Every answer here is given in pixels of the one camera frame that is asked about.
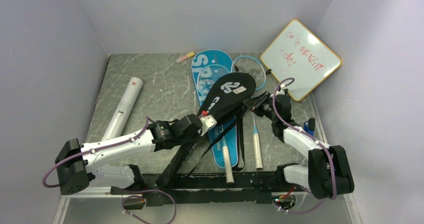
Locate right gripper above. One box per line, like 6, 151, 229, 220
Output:
242, 91, 278, 123

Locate blue white badminton racket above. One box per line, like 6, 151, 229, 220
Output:
231, 55, 266, 171

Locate black racket cover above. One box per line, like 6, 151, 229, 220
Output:
153, 72, 256, 188

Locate blue racket cover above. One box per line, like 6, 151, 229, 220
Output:
191, 49, 239, 169

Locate white shuttlecock tube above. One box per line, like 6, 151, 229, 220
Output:
101, 77, 143, 141

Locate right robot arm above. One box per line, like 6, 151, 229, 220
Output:
243, 92, 355, 200

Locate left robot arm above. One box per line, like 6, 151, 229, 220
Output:
55, 114, 217, 195

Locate blue black stapler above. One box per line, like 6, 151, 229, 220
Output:
303, 117, 316, 136

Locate white dry erase board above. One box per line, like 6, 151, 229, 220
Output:
260, 19, 342, 101

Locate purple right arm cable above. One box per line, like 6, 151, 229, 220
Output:
271, 77, 339, 215

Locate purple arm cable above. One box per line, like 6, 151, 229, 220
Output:
42, 116, 178, 224
271, 77, 339, 215

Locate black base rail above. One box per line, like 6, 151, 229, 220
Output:
110, 171, 307, 207

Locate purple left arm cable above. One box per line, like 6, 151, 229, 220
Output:
42, 116, 178, 224

